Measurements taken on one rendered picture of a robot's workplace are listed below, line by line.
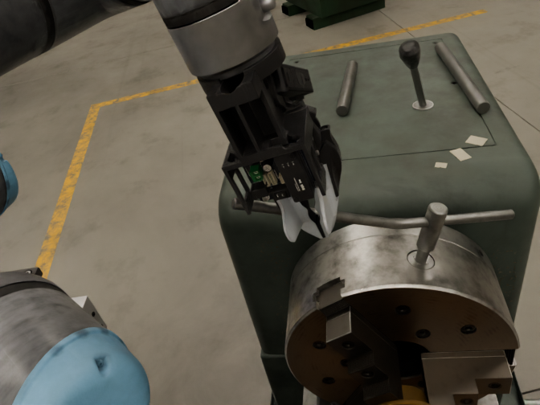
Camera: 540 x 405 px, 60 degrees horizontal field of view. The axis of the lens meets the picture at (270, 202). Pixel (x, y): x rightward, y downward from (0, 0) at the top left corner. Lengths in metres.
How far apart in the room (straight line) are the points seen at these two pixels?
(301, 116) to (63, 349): 0.25
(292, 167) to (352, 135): 0.46
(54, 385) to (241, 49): 0.26
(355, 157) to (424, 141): 0.11
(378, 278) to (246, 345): 1.55
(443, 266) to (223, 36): 0.41
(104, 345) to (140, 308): 2.05
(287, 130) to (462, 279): 0.33
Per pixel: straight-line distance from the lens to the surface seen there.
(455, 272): 0.62
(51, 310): 0.42
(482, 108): 0.86
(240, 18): 0.34
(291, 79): 0.42
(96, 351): 0.37
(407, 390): 0.65
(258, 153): 0.36
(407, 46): 0.76
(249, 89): 0.33
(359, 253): 0.63
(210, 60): 0.35
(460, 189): 0.72
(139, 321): 2.38
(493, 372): 0.69
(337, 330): 0.59
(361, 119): 0.86
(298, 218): 0.47
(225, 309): 2.25
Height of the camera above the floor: 1.68
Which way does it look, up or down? 37 degrees down
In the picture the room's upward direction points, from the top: 13 degrees counter-clockwise
